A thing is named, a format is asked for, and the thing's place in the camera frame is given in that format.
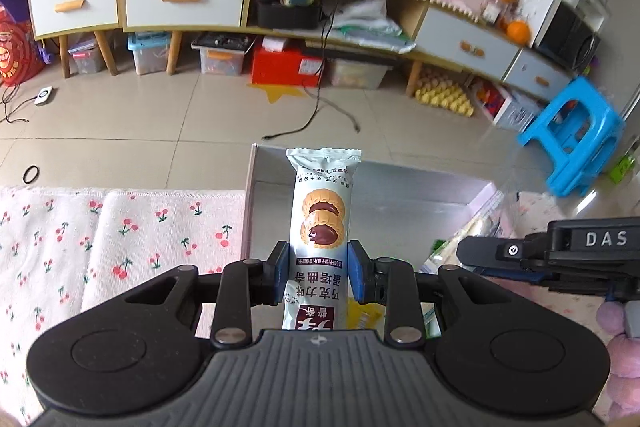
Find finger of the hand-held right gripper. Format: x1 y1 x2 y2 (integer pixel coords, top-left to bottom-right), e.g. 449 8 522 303
456 234 551 273
477 267 538 282

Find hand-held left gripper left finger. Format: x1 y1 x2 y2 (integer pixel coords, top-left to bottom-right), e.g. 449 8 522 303
122 241 291 349

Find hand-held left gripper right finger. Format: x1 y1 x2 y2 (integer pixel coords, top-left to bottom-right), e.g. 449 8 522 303
348 239 516 349

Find pink cardboard box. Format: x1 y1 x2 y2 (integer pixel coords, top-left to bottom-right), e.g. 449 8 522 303
244 143 518 288

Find white tart biscuit packet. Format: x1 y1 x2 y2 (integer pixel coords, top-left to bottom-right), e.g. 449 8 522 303
281 148 363 332

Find yellow snack packet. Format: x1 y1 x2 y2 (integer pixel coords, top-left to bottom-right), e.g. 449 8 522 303
344 299 387 333

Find pink plush toy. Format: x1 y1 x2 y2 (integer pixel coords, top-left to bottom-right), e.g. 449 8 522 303
596 299 640 423

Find blue plastic stool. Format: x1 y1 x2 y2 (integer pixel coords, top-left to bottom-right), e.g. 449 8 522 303
517 77 628 198

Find pile of yellow toys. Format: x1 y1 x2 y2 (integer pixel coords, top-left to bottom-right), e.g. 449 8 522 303
415 74 476 118

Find grey drawer orange knob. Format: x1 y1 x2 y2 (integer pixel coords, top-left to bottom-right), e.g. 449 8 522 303
505 49 575 102
417 6 521 80

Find cherry print cloth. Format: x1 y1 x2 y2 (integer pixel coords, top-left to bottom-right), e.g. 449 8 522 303
0 185 640 427

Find clear box yellow contents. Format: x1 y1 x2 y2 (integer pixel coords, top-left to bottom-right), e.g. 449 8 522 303
325 57 393 90

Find red cardboard box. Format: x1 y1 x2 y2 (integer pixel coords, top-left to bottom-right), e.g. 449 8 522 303
250 44 323 88

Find black appliance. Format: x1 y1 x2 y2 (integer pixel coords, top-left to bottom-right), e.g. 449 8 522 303
532 0 603 72

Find clear box black lid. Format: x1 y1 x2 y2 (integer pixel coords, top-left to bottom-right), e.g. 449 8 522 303
192 32 256 76

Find low wooden stand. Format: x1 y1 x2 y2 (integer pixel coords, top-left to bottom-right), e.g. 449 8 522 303
245 0 578 102

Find pile of folded cloths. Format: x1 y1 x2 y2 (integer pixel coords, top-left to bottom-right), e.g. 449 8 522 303
332 0 417 54

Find clear box blue lid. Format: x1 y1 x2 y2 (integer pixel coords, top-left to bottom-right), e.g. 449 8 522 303
127 32 173 75

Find black storage bin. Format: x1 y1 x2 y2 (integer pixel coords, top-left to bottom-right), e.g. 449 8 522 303
255 0 323 30

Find small clear storage box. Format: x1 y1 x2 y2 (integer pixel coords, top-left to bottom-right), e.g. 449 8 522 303
69 38 106 75

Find red printed gift bag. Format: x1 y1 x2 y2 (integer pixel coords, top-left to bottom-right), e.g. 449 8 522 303
0 4 47 88

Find thin black cable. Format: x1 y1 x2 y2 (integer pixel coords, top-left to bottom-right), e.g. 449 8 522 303
0 84 38 124

